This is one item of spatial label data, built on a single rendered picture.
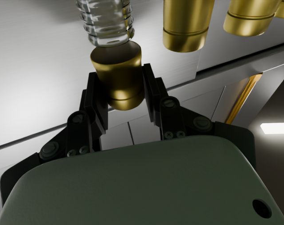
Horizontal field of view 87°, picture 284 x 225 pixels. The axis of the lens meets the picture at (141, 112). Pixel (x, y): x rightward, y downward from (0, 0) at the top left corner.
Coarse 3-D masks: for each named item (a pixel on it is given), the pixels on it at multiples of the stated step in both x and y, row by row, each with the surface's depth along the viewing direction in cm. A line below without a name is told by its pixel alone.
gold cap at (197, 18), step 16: (176, 0) 9; (192, 0) 9; (208, 0) 9; (176, 16) 10; (192, 16) 10; (208, 16) 10; (176, 32) 11; (192, 32) 10; (176, 48) 11; (192, 48) 11
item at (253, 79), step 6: (252, 78) 46; (258, 78) 46; (252, 84) 48; (246, 90) 50; (240, 96) 53; (246, 96) 52; (240, 102) 54; (234, 108) 58; (234, 114) 59; (228, 120) 63
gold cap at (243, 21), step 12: (240, 0) 11; (252, 0) 11; (264, 0) 10; (276, 0) 10; (228, 12) 13; (240, 12) 11; (252, 12) 11; (264, 12) 11; (228, 24) 13; (240, 24) 12; (252, 24) 12; (264, 24) 12
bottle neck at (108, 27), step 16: (80, 0) 7; (96, 0) 7; (112, 0) 7; (128, 0) 8; (80, 16) 8; (96, 16) 7; (112, 16) 8; (128, 16) 8; (96, 32) 8; (112, 32) 8; (128, 32) 9
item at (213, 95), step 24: (216, 0) 27; (216, 24) 30; (216, 48) 34; (240, 48) 37; (264, 48) 41; (216, 72) 37; (240, 72) 41; (264, 72) 50; (144, 96) 34; (192, 96) 40; (216, 96) 49; (264, 96) 63; (120, 120) 36; (144, 120) 43; (216, 120) 61; (240, 120) 72; (24, 144) 30; (120, 144) 47; (0, 168) 32
